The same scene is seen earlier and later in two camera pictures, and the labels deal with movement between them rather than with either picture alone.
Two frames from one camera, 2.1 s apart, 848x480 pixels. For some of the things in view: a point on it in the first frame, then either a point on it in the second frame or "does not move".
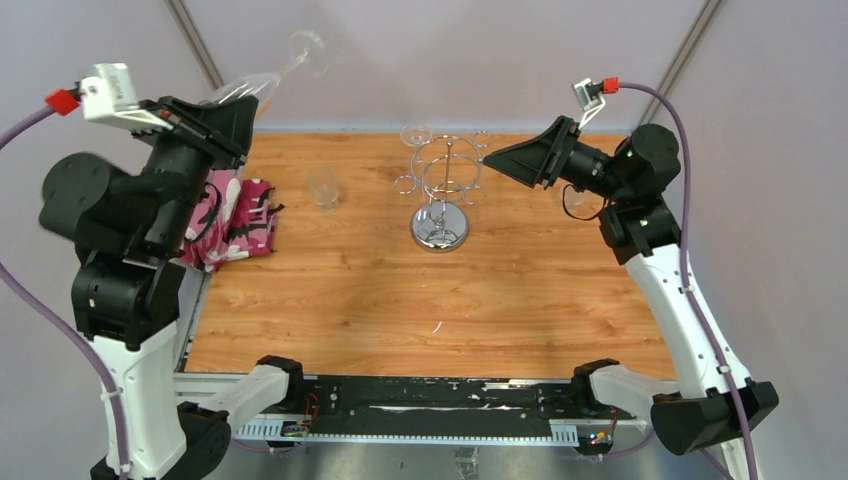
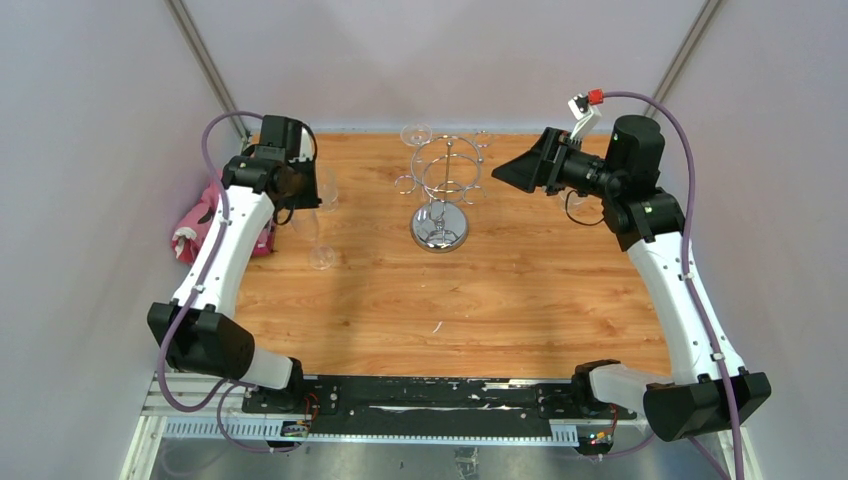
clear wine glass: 416,135 does not move
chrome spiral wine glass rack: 446,168 does not move
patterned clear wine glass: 323,185 does not move
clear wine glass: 308,51 to 306,223
